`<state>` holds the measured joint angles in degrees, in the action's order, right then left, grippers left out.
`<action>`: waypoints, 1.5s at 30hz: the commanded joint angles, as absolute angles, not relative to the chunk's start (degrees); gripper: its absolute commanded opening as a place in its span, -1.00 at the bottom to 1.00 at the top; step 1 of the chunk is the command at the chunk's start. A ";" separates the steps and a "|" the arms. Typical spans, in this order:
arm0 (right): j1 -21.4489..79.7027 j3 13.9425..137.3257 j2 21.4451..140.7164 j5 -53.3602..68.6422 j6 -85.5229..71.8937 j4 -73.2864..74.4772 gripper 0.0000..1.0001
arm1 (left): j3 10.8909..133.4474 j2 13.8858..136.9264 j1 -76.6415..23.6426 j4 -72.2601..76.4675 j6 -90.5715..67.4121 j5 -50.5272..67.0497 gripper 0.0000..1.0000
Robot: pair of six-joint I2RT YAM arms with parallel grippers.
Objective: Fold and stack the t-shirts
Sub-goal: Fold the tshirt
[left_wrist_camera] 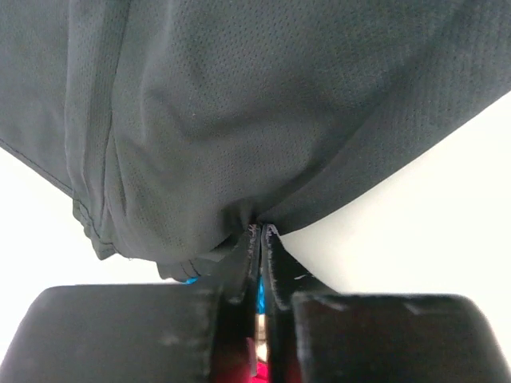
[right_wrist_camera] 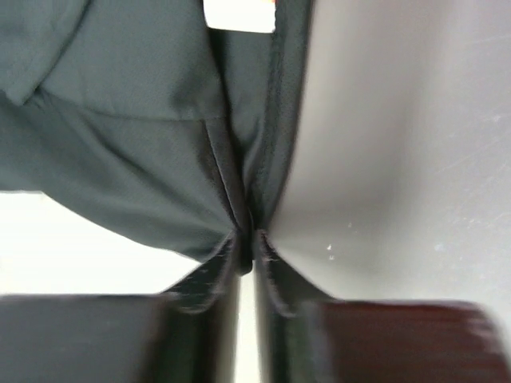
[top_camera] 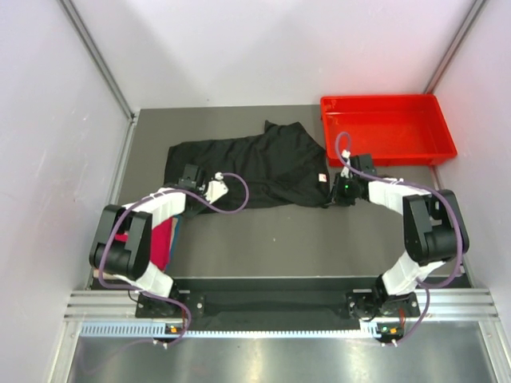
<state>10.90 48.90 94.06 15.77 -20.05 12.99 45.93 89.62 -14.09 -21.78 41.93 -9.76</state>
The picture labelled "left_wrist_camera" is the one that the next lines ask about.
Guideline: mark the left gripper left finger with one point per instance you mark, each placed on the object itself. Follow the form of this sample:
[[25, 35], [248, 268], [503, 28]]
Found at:
[[199, 332]]

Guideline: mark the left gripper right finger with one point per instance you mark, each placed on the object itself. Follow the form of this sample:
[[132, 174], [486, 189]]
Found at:
[[315, 334]]

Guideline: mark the black t shirt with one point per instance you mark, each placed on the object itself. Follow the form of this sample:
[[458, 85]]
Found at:
[[176, 125]]

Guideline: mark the red folded t shirt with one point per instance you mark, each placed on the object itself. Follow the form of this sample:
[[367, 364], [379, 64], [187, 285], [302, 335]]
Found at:
[[261, 375]]

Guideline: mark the blue folded t shirt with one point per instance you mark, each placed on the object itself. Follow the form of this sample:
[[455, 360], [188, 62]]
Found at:
[[260, 294]]

